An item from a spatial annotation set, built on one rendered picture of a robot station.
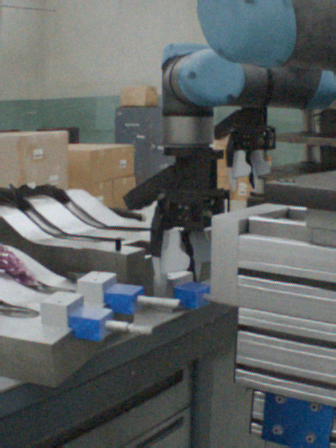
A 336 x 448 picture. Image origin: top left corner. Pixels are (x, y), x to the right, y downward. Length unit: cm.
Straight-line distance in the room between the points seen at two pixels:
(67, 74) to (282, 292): 938
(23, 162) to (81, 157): 92
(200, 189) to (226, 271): 27
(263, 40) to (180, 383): 75
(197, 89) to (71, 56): 914
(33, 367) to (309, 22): 47
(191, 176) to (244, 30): 45
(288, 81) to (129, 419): 58
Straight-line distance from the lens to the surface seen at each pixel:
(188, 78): 80
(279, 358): 66
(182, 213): 94
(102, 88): 946
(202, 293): 96
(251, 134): 145
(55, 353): 72
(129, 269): 98
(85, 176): 567
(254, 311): 66
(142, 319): 96
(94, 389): 93
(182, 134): 91
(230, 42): 54
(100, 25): 959
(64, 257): 105
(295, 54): 54
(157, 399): 110
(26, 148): 491
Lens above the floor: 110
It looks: 10 degrees down
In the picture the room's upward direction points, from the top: straight up
